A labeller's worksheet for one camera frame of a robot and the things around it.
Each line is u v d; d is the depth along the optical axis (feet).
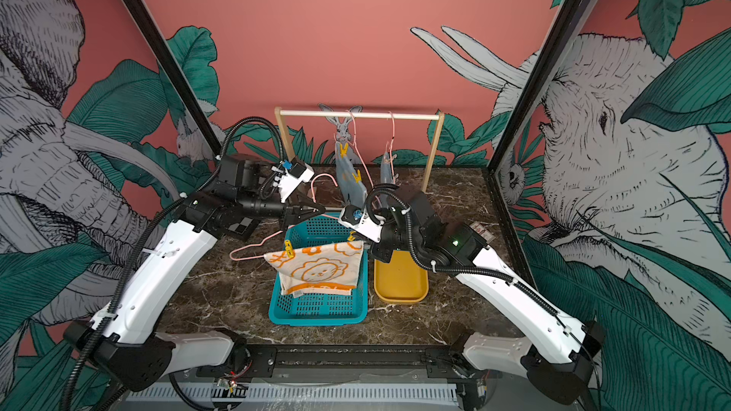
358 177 2.72
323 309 2.75
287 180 1.86
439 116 2.30
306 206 1.96
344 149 2.97
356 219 1.67
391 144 2.45
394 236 1.73
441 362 2.39
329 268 2.59
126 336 1.24
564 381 1.20
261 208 1.82
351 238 2.14
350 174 2.89
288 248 2.18
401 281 2.87
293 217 1.86
